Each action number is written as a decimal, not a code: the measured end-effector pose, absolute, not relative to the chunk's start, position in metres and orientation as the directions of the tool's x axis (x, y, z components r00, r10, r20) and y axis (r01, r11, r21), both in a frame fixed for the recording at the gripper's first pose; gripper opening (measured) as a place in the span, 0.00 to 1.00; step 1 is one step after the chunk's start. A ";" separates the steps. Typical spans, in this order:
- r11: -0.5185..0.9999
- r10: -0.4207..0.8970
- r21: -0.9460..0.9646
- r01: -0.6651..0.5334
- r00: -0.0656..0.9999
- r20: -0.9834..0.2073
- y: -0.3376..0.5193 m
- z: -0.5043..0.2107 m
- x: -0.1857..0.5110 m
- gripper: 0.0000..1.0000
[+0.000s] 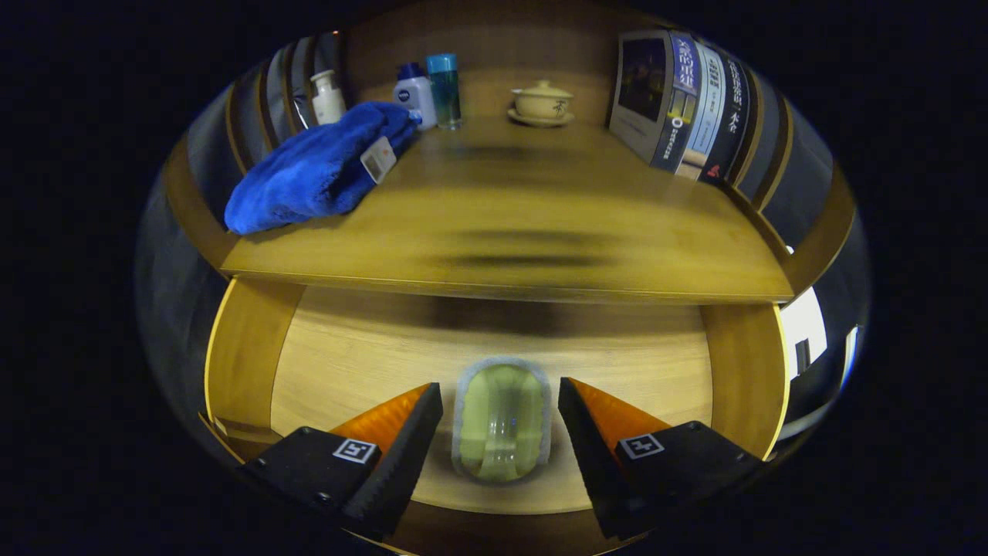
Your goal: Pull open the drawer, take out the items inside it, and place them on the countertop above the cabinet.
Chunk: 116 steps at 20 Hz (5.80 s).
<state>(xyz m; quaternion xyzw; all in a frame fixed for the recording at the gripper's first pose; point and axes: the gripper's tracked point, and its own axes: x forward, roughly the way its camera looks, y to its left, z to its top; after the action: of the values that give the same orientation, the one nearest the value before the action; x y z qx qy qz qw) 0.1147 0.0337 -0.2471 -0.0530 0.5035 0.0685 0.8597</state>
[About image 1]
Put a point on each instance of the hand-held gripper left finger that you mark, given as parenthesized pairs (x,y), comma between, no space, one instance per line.
(401,463)

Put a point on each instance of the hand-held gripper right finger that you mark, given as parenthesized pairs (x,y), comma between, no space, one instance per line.
(598,463)

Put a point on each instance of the wooden drawer with black knob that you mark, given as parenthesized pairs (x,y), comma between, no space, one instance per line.
(370,347)

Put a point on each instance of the wooden countertop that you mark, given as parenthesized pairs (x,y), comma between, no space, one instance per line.
(540,216)

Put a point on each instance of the blue towel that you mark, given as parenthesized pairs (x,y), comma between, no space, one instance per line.
(309,170)

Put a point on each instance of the beige lidded teacup with saucer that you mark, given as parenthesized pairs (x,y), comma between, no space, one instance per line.
(542,104)

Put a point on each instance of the book with pale spine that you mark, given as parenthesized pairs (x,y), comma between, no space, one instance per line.
(706,116)

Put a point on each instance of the book with black spine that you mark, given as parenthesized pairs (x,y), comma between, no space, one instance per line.
(729,123)

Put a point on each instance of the white bottle with blue cap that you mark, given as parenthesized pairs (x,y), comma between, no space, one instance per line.
(417,96)

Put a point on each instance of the white pump bottle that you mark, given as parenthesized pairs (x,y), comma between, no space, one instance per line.
(328,100)

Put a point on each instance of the teal bottle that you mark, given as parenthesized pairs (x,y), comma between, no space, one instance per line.
(444,93)

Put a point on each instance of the book with blue spine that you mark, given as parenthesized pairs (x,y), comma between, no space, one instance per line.
(641,85)

